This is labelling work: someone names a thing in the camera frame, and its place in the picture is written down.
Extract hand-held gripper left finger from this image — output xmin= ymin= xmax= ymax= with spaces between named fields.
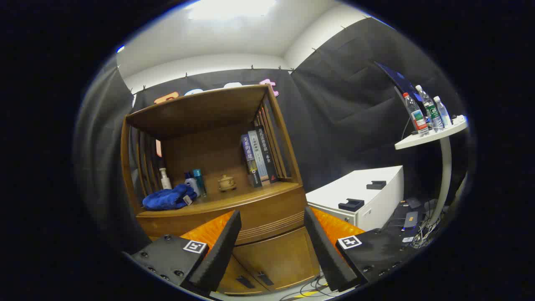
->
xmin=130 ymin=210 xmax=242 ymax=293

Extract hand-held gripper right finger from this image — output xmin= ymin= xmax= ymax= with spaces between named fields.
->
xmin=304 ymin=206 xmax=418 ymax=292

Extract wooden drawer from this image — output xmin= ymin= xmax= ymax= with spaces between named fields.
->
xmin=138 ymin=188 xmax=310 ymax=246

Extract wooden countertop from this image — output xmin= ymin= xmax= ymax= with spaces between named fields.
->
xmin=136 ymin=181 xmax=303 ymax=218

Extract white drawer unit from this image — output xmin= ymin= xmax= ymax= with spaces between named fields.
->
xmin=306 ymin=166 xmax=405 ymax=232

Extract wooden cabinet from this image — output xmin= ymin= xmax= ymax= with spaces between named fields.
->
xmin=120 ymin=84 xmax=322 ymax=295

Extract beige lidded teacup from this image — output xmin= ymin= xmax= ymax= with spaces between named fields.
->
xmin=218 ymin=174 xmax=237 ymax=192

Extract white bottle blue cap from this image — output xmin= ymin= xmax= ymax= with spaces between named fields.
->
xmin=184 ymin=171 xmax=201 ymax=197

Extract teal bottle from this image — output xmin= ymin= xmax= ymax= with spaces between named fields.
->
xmin=192 ymin=169 xmax=207 ymax=197

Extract blue towel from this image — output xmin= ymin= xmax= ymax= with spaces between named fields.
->
xmin=142 ymin=184 xmax=198 ymax=211

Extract black floor electronics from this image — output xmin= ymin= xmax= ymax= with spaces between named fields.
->
xmin=389 ymin=199 xmax=439 ymax=247

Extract pale spine book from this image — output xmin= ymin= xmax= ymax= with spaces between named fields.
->
xmin=248 ymin=130 xmax=270 ymax=184

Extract white round side table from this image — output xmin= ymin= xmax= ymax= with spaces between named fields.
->
xmin=395 ymin=115 xmax=469 ymax=226

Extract green label water bottle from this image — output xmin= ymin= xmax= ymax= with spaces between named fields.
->
xmin=415 ymin=85 xmax=443 ymax=132

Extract white cap water bottle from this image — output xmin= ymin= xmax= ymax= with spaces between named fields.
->
xmin=433 ymin=96 xmax=453 ymax=128

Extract dark monitor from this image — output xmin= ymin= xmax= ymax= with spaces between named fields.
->
xmin=374 ymin=62 xmax=423 ymax=101

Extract black floor cables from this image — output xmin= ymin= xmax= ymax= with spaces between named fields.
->
xmin=280 ymin=274 xmax=335 ymax=299

